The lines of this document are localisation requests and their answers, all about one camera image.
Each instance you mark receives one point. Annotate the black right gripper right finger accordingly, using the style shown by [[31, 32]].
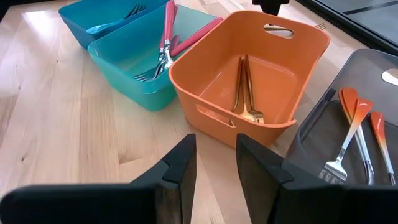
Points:
[[295, 202]]

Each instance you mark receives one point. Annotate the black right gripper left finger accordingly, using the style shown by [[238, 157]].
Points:
[[140, 202]]

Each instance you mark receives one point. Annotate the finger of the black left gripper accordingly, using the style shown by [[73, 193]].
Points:
[[271, 6]]

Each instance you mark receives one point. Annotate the gold fork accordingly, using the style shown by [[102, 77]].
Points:
[[245, 93], [249, 84], [276, 28], [237, 84]]

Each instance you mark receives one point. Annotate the grey plastic bin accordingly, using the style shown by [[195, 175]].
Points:
[[320, 124]]

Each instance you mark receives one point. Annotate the orange plastic bin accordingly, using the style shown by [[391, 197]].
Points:
[[192, 102]]

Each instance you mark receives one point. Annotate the light green plastic bin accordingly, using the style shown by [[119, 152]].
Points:
[[124, 81]]

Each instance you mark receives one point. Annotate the dark teal plastic bin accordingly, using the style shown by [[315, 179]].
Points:
[[76, 28]]

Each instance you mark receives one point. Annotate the black aluminium table frame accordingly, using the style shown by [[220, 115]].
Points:
[[326, 18]]

